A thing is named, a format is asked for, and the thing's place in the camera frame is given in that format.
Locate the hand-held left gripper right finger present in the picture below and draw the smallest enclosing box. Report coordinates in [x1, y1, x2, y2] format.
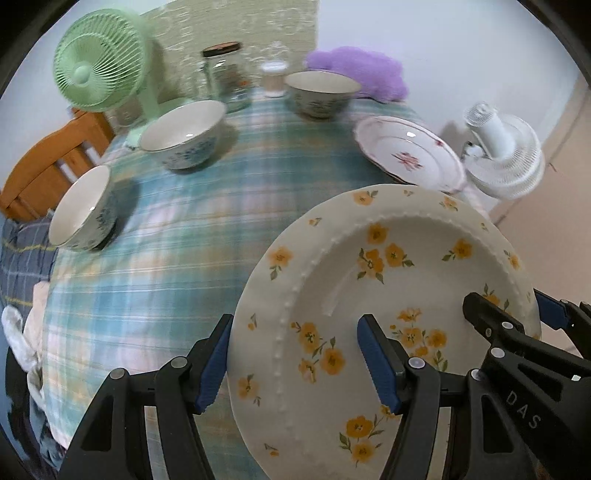
[357, 314, 527, 480]

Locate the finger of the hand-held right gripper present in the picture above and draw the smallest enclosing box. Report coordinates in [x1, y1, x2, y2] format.
[463, 292, 539, 354]
[534, 288, 591, 356]

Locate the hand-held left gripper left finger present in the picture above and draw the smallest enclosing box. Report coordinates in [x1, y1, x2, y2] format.
[58, 314, 234, 480]

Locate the yellow flower plate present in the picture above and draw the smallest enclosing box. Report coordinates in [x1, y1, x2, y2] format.
[226, 184, 542, 480]

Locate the red flower plate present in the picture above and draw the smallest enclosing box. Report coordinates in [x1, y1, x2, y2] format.
[354, 115, 467, 195]

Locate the blue floral ceramic bowl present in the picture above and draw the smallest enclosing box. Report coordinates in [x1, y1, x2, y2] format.
[48, 165, 122, 251]
[139, 100, 227, 171]
[284, 71, 362, 121]

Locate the plaid tablecloth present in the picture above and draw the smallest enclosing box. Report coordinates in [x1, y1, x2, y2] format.
[28, 95, 490, 480]

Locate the white desk fan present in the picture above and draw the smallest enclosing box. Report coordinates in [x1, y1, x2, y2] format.
[462, 102, 546, 200]

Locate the white cloth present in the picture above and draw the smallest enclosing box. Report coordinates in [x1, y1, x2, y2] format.
[2, 281, 51, 411]

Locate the blue striped bedding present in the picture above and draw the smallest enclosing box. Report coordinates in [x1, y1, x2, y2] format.
[0, 215, 61, 324]

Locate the purple plush cushion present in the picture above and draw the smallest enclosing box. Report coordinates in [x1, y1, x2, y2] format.
[306, 46, 409, 103]

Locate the wooden chair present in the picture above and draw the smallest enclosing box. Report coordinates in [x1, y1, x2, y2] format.
[0, 108, 114, 222]

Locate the glass jar with dark lid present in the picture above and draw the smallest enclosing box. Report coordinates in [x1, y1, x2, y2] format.
[201, 41, 252, 114]

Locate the cotton swab container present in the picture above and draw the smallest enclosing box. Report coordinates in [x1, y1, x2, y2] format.
[260, 60, 289, 99]

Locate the green desk fan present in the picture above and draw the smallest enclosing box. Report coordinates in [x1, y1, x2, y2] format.
[54, 9, 162, 148]

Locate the green patterned wall cloth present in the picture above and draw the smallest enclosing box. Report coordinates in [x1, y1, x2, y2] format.
[139, 0, 321, 102]

